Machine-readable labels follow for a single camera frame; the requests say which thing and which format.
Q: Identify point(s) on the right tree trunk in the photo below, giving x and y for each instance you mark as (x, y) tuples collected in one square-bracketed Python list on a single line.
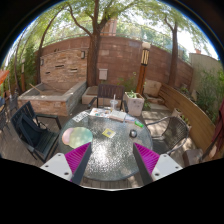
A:
[(174, 57)]

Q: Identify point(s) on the beige stone block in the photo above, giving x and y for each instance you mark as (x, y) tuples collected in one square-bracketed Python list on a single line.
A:
[(89, 94)]

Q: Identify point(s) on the central tree trunk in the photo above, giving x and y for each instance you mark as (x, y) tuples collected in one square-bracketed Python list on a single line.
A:
[(91, 16)]

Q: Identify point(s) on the metal wicker chair right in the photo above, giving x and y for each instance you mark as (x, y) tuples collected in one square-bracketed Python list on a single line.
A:
[(173, 137)]

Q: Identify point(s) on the open book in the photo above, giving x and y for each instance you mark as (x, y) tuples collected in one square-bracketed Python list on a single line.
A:
[(118, 115)]

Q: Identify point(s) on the green small box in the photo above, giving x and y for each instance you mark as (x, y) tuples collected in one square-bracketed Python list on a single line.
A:
[(139, 124)]

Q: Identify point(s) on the printed paper sheet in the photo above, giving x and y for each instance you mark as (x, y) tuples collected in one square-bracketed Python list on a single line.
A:
[(80, 116)]

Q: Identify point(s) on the white square planter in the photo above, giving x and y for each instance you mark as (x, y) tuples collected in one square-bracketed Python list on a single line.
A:
[(134, 102)]

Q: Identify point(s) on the stone fountain basin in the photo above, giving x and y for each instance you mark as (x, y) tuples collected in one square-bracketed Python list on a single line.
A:
[(60, 101)]

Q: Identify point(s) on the round glass patio table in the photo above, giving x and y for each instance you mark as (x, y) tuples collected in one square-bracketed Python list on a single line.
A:
[(112, 159)]

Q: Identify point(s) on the dark wooden chair behind table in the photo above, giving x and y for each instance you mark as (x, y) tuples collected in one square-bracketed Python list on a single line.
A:
[(109, 91)]

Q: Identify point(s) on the clear plastic cup with straw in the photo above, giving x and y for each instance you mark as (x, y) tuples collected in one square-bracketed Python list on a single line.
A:
[(113, 103)]

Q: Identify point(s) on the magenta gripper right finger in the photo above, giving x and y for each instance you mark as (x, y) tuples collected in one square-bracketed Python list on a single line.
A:
[(153, 166)]

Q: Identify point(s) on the curved wooden bench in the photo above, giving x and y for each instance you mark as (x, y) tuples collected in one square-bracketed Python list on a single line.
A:
[(202, 128)]

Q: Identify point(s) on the yellow square card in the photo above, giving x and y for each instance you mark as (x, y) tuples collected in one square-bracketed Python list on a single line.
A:
[(109, 133)]

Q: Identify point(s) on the wooden lamp post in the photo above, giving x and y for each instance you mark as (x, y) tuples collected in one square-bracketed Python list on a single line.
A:
[(144, 62)]

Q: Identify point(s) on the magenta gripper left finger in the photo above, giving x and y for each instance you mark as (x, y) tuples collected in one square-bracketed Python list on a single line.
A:
[(70, 166)]

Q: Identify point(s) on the pastel round mouse pad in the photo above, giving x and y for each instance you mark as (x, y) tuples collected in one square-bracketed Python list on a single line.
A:
[(76, 137)]

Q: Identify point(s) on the dark red closed umbrella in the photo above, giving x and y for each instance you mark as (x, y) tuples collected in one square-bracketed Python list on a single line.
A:
[(218, 137)]

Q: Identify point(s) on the black slatted chair left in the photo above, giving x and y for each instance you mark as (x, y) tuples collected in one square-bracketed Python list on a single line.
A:
[(36, 137)]

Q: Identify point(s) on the colourful magazine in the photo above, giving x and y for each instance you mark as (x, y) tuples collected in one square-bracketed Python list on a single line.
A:
[(100, 112)]

